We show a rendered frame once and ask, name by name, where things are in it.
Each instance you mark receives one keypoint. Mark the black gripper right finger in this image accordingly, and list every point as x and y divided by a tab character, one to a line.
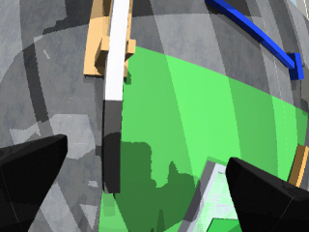
263	202

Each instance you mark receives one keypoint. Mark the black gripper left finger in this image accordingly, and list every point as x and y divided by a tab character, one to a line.
27	170

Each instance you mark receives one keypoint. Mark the orange mallet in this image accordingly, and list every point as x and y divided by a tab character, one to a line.
299	165

